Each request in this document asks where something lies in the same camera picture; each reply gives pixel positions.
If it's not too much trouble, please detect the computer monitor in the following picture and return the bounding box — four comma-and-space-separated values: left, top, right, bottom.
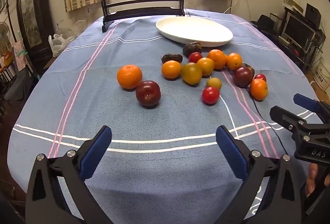
281, 14, 316, 48

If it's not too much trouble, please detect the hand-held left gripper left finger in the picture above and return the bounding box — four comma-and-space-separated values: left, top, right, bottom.
25, 125, 114, 224

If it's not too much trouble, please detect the blue striped tablecloth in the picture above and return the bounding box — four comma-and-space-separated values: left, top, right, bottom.
8, 14, 323, 224

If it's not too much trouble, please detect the large dark brown fruit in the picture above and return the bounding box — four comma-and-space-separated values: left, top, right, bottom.
183, 42, 202, 57

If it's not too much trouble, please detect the dark brown water chestnut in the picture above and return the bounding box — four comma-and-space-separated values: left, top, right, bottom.
161, 53, 183, 64
242, 63, 255, 76

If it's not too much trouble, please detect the smooth orange fruit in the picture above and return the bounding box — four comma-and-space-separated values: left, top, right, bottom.
161, 60, 182, 79
226, 52, 243, 70
196, 57, 215, 76

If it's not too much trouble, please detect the white oval plate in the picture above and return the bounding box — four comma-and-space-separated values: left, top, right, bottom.
156, 17, 233, 47

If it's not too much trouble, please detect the black speaker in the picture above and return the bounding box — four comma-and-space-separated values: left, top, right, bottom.
305, 3, 322, 26

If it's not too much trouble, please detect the white bucket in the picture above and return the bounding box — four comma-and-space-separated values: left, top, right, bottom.
313, 60, 330, 90

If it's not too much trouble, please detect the black cable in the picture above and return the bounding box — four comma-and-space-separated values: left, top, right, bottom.
246, 87, 289, 156

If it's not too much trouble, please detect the dark red plum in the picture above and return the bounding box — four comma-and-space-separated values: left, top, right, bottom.
234, 67, 253, 88
136, 80, 161, 107

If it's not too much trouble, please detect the small yellow-green fruit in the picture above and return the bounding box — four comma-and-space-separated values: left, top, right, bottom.
206, 78, 222, 90

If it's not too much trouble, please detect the yellowish round citrus fruit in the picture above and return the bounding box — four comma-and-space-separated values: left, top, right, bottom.
181, 62, 203, 85

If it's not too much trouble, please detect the black equipment rack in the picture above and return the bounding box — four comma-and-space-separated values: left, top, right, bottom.
277, 6, 325, 72

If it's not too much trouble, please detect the white wall cable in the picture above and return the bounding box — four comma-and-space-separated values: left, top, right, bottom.
223, 0, 241, 14

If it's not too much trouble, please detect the black hat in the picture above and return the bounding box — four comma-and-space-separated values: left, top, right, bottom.
251, 15, 275, 31

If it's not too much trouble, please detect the dark wooden framed cabinet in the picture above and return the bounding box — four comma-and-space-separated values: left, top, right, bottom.
15, 0, 56, 70

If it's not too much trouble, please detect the white plastic bag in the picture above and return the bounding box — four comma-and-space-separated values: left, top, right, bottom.
48, 34, 68, 57

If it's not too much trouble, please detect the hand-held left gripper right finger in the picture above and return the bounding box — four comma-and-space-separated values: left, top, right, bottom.
215, 125, 306, 224

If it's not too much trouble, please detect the large orange mandarin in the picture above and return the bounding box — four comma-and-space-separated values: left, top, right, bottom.
117, 65, 143, 90

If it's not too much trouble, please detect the person's right hand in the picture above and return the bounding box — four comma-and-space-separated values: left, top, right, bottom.
305, 163, 321, 197

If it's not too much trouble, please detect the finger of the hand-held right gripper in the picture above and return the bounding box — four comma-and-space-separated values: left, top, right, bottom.
270, 105, 312, 142
293, 93, 330, 121

